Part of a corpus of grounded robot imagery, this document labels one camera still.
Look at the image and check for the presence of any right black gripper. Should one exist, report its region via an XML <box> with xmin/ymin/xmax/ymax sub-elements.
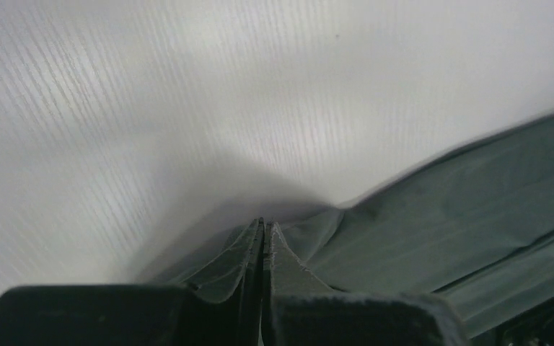
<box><xmin>495</xmin><ymin>297</ymin><xmax>554</xmax><ymax>345</ymax></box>

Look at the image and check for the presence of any dark grey t shirt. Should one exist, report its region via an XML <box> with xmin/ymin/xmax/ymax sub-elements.
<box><xmin>279</xmin><ymin>115</ymin><xmax>554</xmax><ymax>334</ymax></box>

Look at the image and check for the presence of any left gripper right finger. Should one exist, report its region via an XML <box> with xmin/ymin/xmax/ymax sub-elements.
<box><xmin>263</xmin><ymin>223</ymin><xmax>470</xmax><ymax>345</ymax></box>

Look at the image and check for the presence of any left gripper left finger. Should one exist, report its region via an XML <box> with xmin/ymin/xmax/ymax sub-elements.
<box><xmin>0</xmin><ymin>219</ymin><xmax>264</xmax><ymax>345</ymax></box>

